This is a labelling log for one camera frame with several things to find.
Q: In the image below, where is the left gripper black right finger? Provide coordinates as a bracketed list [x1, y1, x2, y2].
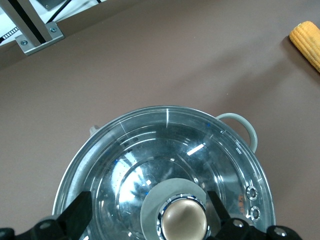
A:
[206, 190, 302, 240]

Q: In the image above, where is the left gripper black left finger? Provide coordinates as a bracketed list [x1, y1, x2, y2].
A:
[0, 190, 94, 240]

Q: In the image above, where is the glass lid with bronze knob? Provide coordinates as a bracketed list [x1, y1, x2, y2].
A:
[51, 106, 277, 240]

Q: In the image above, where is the glass pot lid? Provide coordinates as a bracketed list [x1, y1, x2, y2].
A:
[51, 106, 277, 240]

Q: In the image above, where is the yellow corn cob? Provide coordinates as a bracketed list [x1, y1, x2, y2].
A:
[288, 20, 320, 74]

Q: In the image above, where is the brown table cover cloth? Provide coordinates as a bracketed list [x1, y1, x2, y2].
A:
[0, 0, 320, 240]

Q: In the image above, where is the grey metal mounting bracket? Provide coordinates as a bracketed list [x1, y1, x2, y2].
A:
[14, 21, 66, 56]

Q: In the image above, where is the aluminium profile post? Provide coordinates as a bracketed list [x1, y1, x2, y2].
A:
[0, 0, 49, 44]

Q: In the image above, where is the black cable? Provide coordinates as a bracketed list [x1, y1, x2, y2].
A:
[49, 0, 74, 24]

